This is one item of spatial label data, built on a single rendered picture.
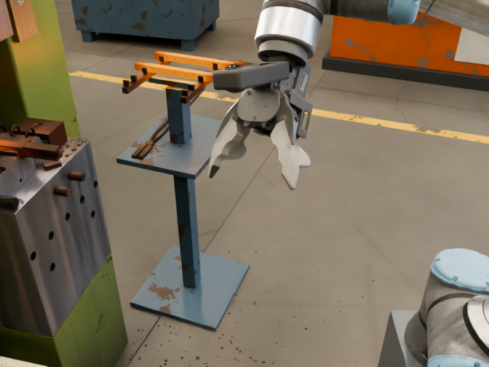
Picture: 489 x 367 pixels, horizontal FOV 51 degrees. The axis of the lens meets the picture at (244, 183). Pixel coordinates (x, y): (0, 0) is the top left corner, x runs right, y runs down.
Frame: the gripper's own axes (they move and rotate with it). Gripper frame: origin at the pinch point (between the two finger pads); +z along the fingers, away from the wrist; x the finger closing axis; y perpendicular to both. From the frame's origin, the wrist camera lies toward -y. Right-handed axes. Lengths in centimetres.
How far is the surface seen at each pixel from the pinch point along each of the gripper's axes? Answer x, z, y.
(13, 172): 83, 4, 8
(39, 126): 96, -10, 18
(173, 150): 92, -16, 66
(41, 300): 83, 36, 25
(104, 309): 102, 43, 61
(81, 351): 95, 55, 51
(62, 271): 87, 29, 31
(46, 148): 77, -3, 12
